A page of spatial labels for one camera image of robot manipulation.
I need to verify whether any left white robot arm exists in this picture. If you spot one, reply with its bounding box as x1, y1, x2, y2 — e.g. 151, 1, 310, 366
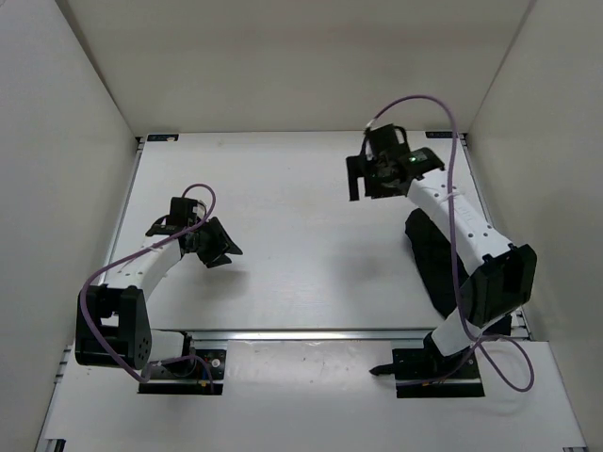
75, 218, 243, 375

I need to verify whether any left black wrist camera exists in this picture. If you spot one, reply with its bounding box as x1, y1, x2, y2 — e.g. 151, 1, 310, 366
166, 197, 206, 228

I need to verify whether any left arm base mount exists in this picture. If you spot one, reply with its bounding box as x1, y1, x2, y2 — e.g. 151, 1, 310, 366
138, 331, 227, 396

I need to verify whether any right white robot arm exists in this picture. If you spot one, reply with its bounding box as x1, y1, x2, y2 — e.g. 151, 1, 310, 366
346, 144, 537, 384

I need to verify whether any black pleated skirt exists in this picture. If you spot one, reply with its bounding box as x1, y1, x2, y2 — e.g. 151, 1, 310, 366
405, 208, 486, 326

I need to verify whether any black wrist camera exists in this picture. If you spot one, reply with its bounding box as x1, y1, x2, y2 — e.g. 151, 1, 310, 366
360, 123, 410, 156
166, 197, 206, 228

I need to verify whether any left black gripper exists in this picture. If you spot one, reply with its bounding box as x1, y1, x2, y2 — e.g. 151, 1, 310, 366
189, 215, 243, 267

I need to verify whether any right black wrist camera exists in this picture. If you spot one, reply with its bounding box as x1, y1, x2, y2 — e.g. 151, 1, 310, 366
360, 123, 410, 156

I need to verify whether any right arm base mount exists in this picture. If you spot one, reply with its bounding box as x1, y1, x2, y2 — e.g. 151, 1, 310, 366
369, 345, 485, 399

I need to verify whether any left blue table label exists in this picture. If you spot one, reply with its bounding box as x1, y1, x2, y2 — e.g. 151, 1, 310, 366
146, 134, 179, 142

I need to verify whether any blue table label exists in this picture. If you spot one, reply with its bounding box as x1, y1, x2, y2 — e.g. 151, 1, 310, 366
425, 131, 458, 139
146, 134, 179, 142

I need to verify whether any right blue table label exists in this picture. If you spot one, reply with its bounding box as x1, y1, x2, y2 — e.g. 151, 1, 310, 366
425, 131, 458, 139

